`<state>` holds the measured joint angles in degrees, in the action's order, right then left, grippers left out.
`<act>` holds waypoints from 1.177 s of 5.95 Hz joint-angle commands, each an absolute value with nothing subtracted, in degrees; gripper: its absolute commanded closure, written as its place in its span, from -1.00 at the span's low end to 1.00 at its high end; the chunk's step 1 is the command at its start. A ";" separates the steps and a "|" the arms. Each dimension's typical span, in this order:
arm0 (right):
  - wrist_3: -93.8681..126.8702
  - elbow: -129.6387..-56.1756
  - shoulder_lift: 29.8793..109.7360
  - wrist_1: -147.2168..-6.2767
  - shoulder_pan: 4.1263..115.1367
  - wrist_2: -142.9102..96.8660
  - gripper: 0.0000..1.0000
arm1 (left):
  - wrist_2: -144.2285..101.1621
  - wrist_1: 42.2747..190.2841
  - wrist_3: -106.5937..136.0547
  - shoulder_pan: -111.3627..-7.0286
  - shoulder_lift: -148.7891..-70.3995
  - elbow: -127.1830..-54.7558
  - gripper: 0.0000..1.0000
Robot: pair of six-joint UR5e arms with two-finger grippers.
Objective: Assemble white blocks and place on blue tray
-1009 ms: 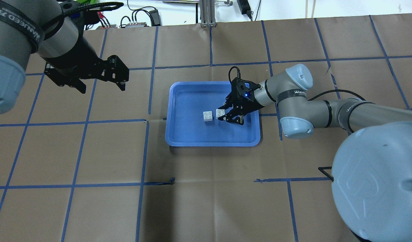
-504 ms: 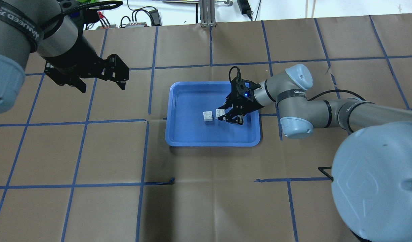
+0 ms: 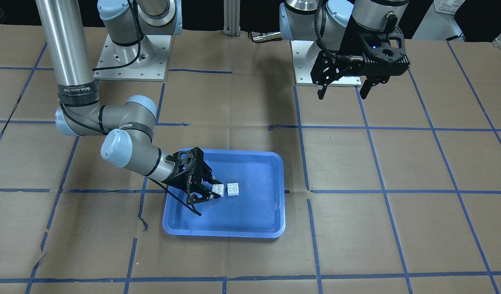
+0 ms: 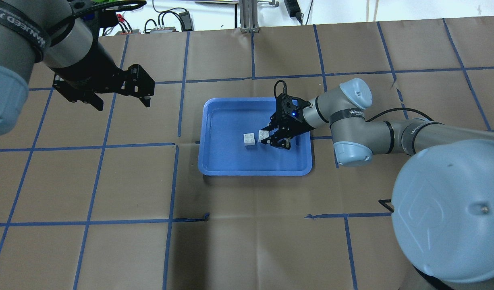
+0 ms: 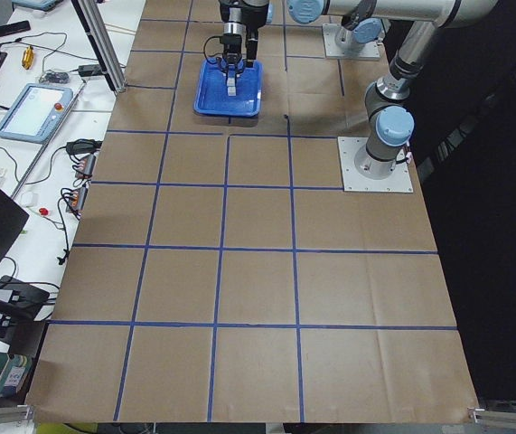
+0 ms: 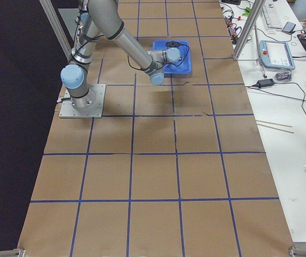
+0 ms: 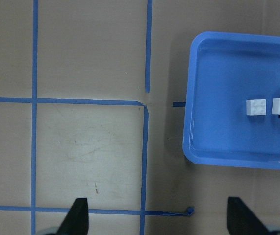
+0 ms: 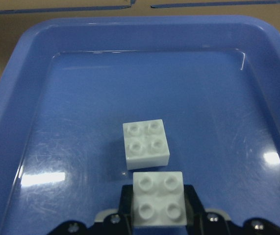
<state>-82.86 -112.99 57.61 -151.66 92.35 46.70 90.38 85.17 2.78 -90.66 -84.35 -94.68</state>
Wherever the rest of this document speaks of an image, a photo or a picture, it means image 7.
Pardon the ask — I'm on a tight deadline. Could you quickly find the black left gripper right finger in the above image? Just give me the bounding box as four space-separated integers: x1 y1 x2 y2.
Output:
227 197 269 235

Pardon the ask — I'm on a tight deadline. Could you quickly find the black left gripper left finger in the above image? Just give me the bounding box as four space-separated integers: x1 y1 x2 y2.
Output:
56 198 89 235

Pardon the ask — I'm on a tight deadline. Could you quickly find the blue plastic tray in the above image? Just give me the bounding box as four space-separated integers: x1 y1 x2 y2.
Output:
183 32 280 170

